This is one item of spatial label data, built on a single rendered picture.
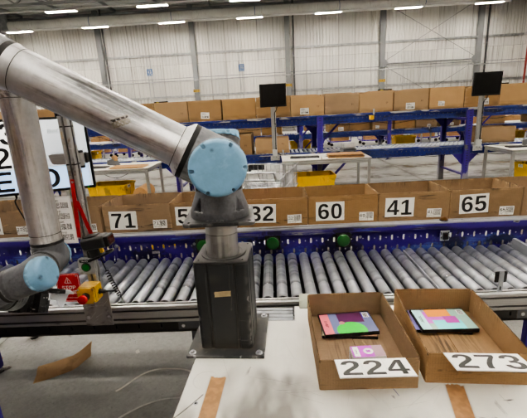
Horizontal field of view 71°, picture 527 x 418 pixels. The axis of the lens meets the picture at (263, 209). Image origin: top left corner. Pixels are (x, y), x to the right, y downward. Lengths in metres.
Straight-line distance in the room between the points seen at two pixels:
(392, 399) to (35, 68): 1.23
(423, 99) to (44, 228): 6.41
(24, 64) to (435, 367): 1.31
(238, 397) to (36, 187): 0.82
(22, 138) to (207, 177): 0.54
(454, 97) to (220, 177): 6.48
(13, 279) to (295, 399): 0.82
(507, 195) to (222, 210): 1.73
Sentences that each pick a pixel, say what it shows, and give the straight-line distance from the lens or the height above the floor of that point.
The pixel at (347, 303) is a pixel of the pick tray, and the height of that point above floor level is 0.81.
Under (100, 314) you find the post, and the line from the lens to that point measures 1.79.
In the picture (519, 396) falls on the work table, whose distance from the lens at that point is 1.32.
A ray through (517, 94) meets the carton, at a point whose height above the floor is 1.55.
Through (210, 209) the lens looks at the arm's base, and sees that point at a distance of 1.13.
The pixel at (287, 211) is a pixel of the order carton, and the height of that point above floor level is 0.97.
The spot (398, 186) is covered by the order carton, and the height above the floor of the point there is 1.02.
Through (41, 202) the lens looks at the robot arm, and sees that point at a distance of 1.23.
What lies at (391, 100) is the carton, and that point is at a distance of 6.82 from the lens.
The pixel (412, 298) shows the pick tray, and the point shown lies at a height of 0.81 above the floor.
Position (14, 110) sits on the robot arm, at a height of 1.57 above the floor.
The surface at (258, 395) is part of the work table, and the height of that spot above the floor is 0.75.
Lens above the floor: 1.54
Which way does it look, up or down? 15 degrees down
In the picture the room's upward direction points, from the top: 3 degrees counter-clockwise
